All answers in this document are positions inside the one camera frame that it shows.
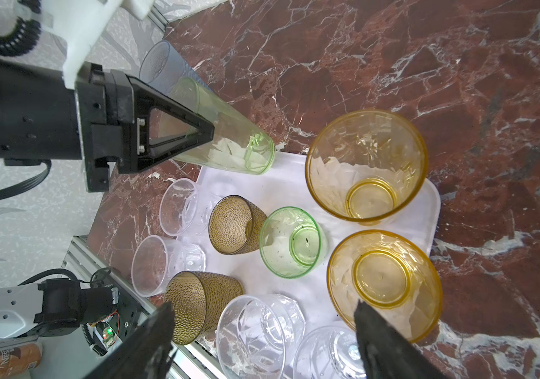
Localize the tall green plastic cup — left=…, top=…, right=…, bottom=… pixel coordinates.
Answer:
left=169, top=77, right=276, bottom=175

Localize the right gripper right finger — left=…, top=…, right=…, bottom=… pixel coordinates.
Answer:
left=354, top=302, right=446, bottom=378

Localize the brown drink can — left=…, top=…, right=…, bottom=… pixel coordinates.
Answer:
left=0, top=342, right=43, bottom=378

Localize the amber dimpled cup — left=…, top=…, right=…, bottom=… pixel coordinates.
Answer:
left=164, top=271, right=244, bottom=346
left=208, top=195, right=267, bottom=255

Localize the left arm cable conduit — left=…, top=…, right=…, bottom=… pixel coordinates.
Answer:
left=0, top=0, right=43, bottom=58

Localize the tall yellow plastic cup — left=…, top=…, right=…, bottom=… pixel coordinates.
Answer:
left=305, top=109, right=429, bottom=226

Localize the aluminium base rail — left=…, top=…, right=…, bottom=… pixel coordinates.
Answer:
left=62, top=235, right=225, bottom=378

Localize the blue frosted plastic cup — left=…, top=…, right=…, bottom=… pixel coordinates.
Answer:
left=139, top=40, right=208, bottom=95

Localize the lilac plastic tray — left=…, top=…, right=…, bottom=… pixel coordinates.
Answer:
left=189, top=153, right=441, bottom=330

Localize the clear faceted cup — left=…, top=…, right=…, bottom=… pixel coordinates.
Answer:
left=131, top=235, right=206, bottom=298
left=159, top=178, right=221, bottom=237
left=216, top=294, right=306, bottom=378
left=293, top=326, right=366, bottom=379

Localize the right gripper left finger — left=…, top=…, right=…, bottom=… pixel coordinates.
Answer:
left=86, top=303, right=175, bottom=378

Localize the small green plastic cup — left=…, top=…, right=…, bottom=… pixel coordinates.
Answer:
left=259, top=206, right=328, bottom=279

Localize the small circuit board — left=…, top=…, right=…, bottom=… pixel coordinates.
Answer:
left=87, top=311, right=121, bottom=352

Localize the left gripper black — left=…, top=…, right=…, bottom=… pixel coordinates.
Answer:
left=0, top=59, right=215, bottom=192

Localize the yellow transparent plastic cup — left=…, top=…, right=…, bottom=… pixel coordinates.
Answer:
left=326, top=230, right=443, bottom=343

